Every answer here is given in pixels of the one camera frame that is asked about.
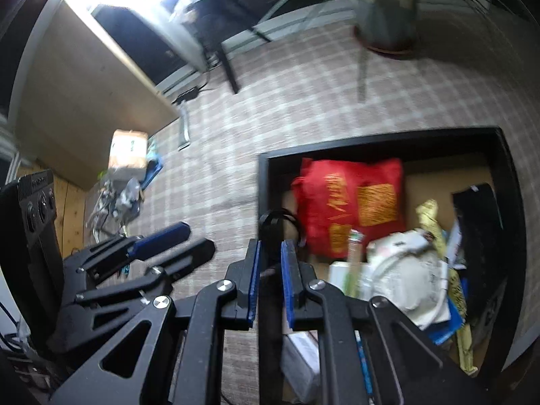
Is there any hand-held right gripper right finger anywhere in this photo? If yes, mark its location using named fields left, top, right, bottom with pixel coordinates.
left=280, top=240, right=498, bottom=405

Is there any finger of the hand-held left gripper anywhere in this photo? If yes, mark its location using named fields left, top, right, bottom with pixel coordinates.
left=55, top=238, right=217, bottom=349
left=63, top=221, right=190, bottom=281

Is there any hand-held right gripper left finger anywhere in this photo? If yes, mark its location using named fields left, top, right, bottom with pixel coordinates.
left=48, top=238, right=264, bottom=405

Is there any black cable coil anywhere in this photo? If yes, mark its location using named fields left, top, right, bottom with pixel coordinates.
left=258, top=209, right=306, bottom=288

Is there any black storage box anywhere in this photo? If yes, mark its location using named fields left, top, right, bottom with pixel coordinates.
left=257, top=126, right=528, bottom=380

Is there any orange wipes pack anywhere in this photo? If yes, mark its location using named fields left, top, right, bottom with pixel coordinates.
left=109, top=130, right=149, bottom=171

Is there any pine wood board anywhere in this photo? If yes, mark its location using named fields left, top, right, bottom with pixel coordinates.
left=36, top=158, right=91, bottom=258

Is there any small white box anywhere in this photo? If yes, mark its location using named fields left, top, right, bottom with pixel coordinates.
left=329, top=262, right=359, bottom=298

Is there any clear plastic bag clutter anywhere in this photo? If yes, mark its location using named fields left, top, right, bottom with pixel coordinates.
left=112, top=179, right=142, bottom=220

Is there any blue cartoon tube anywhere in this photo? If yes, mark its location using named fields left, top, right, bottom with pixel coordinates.
left=141, top=143, right=164, bottom=190

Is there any beige paper tube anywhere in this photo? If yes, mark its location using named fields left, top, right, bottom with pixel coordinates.
left=344, top=228, right=366, bottom=300

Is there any white carton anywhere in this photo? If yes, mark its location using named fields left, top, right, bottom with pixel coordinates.
left=280, top=331, right=321, bottom=405

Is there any red cloth bag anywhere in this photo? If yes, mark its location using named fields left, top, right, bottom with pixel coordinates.
left=291, top=157, right=406, bottom=258

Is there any beige wooden cabinet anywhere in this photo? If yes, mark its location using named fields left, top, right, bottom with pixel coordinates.
left=15, top=0, right=180, bottom=190

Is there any grey white tube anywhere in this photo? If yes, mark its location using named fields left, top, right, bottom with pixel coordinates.
left=179, top=103, right=191, bottom=150

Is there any white plastic bag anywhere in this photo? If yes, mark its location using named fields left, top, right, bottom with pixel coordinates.
left=366, top=228, right=453, bottom=330

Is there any yellow packet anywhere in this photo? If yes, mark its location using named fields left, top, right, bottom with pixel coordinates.
left=415, top=199, right=477, bottom=376

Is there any blue flat item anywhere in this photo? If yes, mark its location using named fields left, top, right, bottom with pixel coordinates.
left=428, top=295, right=465, bottom=347

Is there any plaid carpet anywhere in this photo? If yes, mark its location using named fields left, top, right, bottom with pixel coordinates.
left=84, top=12, right=540, bottom=405

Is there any black table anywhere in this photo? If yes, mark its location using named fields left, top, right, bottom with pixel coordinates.
left=192, top=0, right=338, bottom=93

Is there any black cabinet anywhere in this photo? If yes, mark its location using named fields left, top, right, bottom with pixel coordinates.
left=90, top=4, right=199, bottom=87

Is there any black flat item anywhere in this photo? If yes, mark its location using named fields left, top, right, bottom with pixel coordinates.
left=451, top=182, right=507, bottom=325

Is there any grey plant pot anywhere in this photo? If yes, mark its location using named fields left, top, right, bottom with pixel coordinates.
left=352, top=0, right=423, bottom=55

